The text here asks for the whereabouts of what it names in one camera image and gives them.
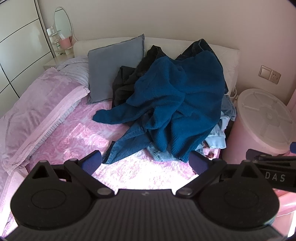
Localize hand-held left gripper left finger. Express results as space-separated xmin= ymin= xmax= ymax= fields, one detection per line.
xmin=30 ymin=150 xmax=114 ymax=199

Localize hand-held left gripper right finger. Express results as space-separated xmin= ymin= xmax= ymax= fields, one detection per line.
xmin=177 ymin=151 xmax=264 ymax=199

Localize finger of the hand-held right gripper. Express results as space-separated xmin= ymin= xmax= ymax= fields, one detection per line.
xmin=246 ymin=149 xmax=273 ymax=162

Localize teal knit sweater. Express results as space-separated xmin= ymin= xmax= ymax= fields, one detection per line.
xmin=92 ymin=50 xmax=228 ymax=163

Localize pink round bin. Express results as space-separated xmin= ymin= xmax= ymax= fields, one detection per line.
xmin=223 ymin=113 xmax=290 ymax=163

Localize light blue garment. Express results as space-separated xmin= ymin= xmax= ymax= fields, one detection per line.
xmin=203 ymin=95 xmax=237 ymax=149

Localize pink plastic object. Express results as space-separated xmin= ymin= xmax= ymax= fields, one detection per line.
xmin=272 ymin=188 xmax=296 ymax=224

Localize light washed denim jeans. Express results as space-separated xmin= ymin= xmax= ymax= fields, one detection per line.
xmin=147 ymin=142 xmax=182 ymax=163

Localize blue denim jeans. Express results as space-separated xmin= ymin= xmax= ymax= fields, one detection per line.
xmin=102 ymin=111 xmax=173 ymax=165

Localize pink quilt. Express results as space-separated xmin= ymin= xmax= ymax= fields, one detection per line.
xmin=0 ymin=67 xmax=90 ymax=176

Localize black garment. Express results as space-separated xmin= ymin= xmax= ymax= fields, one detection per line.
xmin=112 ymin=45 xmax=167 ymax=109

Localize grey-blue pillow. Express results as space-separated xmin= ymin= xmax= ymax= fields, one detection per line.
xmin=87 ymin=34 xmax=146 ymax=105

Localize striped lilac pillow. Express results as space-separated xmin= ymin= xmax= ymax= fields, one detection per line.
xmin=55 ymin=56 xmax=90 ymax=87

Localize white bed headboard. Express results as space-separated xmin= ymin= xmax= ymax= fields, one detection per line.
xmin=73 ymin=37 xmax=240 ymax=94

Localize white nightstand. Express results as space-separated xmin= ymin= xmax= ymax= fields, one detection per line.
xmin=43 ymin=55 xmax=75 ymax=70

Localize dark navy garment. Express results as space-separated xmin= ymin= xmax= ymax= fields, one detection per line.
xmin=177 ymin=38 xmax=229 ymax=93

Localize white wardrobe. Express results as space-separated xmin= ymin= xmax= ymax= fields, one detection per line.
xmin=0 ymin=0 xmax=57 ymax=117

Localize oval vanity mirror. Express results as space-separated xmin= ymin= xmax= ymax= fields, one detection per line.
xmin=54 ymin=6 xmax=76 ymax=42

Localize wall power socket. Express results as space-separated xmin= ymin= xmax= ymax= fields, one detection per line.
xmin=268 ymin=70 xmax=282 ymax=84

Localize wall light switch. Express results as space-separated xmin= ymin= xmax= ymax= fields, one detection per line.
xmin=258 ymin=65 xmax=272 ymax=80

